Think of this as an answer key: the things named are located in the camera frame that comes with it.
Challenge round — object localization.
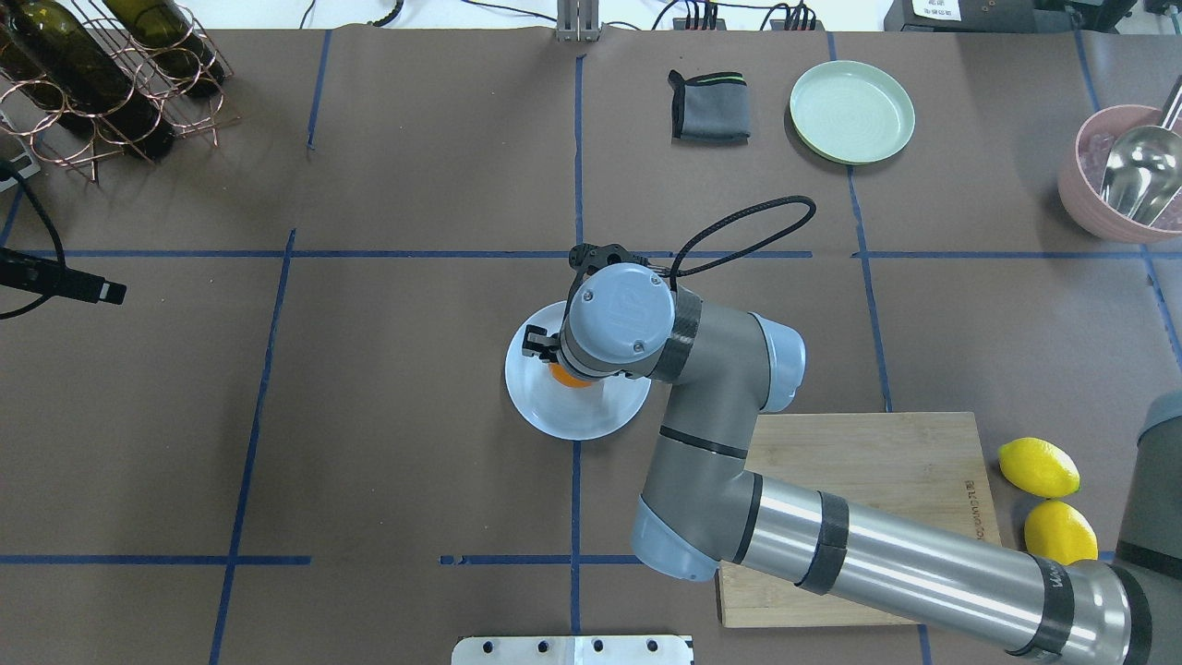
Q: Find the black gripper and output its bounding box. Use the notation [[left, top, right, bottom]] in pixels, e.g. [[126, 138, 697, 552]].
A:
[[521, 325, 561, 365]]

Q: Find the orange fruit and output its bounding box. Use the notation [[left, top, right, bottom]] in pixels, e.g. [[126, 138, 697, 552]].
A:
[[548, 363, 593, 389]]

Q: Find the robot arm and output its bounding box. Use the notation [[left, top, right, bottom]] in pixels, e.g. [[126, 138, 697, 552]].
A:
[[518, 262, 1181, 664]]

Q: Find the light blue plate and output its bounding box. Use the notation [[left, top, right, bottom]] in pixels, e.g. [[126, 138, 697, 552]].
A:
[[505, 302, 651, 441]]

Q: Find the light green plate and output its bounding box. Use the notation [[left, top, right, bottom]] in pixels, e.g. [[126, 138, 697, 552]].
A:
[[787, 60, 917, 165]]

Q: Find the dark wine bottle front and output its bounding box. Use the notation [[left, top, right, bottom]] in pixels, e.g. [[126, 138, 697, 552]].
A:
[[4, 1, 175, 161]]

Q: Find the dark wine bottle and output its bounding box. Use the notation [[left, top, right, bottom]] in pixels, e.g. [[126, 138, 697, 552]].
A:
[[4, 1, 175, 161], [105, 1, 225, 100]]

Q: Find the dark wine bottle middle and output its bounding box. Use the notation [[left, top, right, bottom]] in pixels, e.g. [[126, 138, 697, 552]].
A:
[[105, 1, 225, 100]]

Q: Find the grey folded cloth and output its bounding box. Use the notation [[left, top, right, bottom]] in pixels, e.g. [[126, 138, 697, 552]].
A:
[[668, 70, 751, 144]]

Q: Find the black power strip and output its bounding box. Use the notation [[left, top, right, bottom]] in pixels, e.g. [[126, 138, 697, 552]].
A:
[[652, 1, 824, 32]]

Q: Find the wooden cutting board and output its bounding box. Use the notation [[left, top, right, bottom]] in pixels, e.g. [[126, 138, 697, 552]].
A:
[[717, 412, 1001, 630]]

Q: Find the yellow lemon near board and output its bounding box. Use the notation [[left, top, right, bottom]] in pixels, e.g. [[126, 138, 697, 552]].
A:
[[996, 437, 1082, 500]]

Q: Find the yellow lemon far one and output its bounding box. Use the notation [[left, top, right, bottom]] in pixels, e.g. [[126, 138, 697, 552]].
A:
[[1022, 500, 1099, 565]]

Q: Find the pink bowl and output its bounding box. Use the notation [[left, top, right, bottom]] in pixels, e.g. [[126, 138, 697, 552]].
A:
[[1058, 104, 1181, 246]]

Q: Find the metal scoop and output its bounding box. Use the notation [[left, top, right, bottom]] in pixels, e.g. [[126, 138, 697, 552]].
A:
[[1099, 79, 1181, 227]]

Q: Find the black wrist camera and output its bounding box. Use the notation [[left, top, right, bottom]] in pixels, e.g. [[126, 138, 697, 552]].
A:
[[567, 243, 649, 276]]

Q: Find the copper wire bottle rack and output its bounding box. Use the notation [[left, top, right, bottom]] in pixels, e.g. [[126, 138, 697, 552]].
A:
[[4, 1, 242, 182]]

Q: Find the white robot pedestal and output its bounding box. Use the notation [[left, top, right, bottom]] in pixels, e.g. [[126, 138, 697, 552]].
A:
[[452, 635, 695, 664]]

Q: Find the aluminium frame post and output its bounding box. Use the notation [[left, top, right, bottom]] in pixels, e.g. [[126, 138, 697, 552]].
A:
[[556, 0, 602, 43]]

